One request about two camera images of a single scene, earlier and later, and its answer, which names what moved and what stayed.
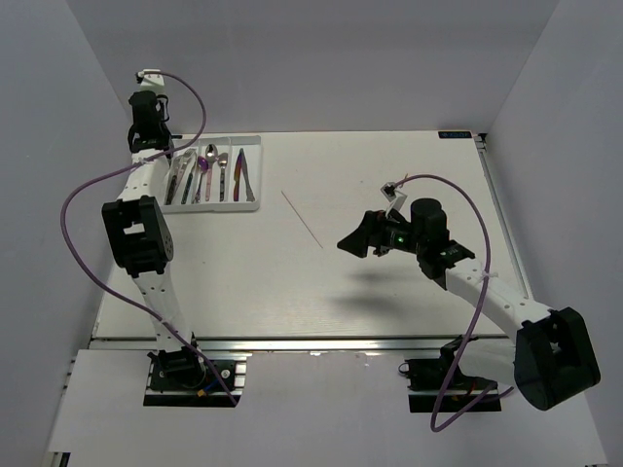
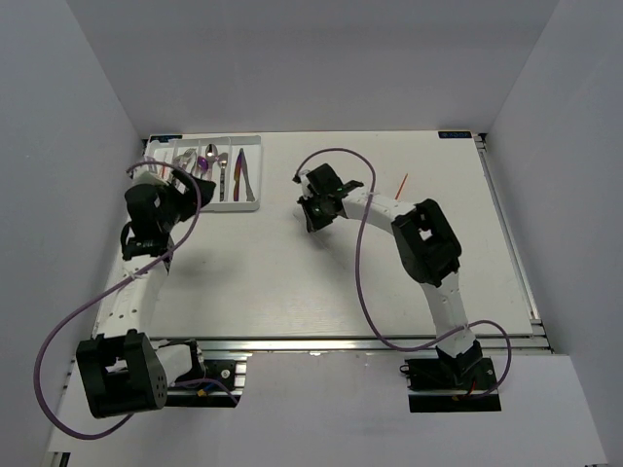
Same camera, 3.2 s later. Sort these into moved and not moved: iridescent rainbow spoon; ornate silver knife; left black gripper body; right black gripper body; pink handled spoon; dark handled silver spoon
Moved: right black gripper body; left black gripper body
Not moved: dark handled silver spoon; pink handled spoon; iridescent rainbow spoon; ornate silver knife
